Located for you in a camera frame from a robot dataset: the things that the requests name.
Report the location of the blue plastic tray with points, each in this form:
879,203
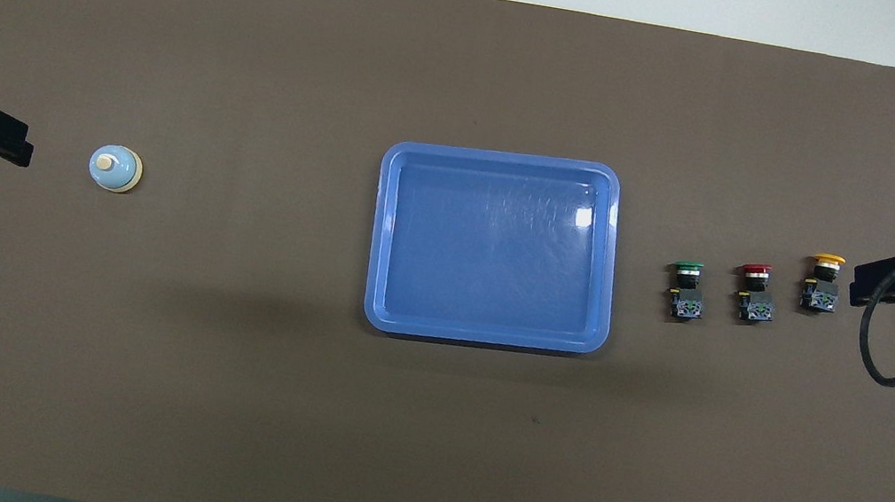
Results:
493,249

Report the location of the green mushroom push button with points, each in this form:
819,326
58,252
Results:
685,305

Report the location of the red mushroom push button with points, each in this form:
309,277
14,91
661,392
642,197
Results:
754,309

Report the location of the brown table mat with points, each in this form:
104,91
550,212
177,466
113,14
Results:
211,384

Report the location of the yellow mushroom push button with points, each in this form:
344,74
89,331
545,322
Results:
819,296

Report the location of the light blue call bell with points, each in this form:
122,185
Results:
114,171

